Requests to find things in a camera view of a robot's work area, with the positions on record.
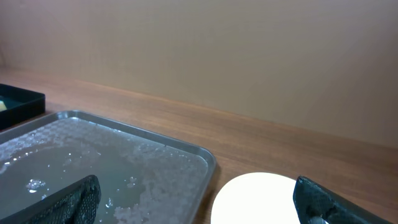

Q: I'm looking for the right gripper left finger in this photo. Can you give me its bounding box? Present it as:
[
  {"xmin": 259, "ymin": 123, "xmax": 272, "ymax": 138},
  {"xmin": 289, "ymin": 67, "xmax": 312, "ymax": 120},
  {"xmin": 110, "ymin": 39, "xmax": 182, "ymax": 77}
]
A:
[{"xmin": 1, "ymin": 175, "xmax": 101, "ymax": 224}]

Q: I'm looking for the green yellow sponge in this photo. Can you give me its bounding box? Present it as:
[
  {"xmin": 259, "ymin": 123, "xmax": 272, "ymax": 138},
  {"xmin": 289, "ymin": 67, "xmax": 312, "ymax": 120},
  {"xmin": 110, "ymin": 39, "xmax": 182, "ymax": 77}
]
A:
[{"xmin": 0, "ymin": 101, "xmax": 7, "ymax": 111}]

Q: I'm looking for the large dark brown tray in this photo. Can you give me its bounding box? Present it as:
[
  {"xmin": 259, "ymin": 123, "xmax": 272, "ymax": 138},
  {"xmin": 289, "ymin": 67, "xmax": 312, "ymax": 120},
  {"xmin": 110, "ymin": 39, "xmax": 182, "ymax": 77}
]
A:
[{"xmin": 1, "ymin": 110, "xmax": 217, "ymax": 223}]

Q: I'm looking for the small black water tray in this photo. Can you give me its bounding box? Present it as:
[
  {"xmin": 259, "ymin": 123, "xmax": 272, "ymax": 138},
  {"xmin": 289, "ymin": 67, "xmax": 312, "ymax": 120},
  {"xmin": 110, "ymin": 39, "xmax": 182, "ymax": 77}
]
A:
[{"xmin": 1, "ymin": 84, "xmax": 45, "ymax": 130}]

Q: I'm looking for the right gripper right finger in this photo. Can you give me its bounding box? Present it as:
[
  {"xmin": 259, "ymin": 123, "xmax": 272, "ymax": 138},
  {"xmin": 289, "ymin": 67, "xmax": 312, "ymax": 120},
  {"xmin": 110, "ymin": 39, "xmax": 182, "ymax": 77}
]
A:
[{"xmin": 293, "ymin": 176, "xmax": 391, "ymax": 224}]

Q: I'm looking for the white plate back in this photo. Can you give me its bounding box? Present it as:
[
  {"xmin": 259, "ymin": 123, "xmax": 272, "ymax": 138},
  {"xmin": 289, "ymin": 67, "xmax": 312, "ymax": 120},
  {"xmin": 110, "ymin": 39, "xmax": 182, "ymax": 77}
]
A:
[{"xmin": 210, "ymin": 172, "xmax": 300, "ymax": 224}]

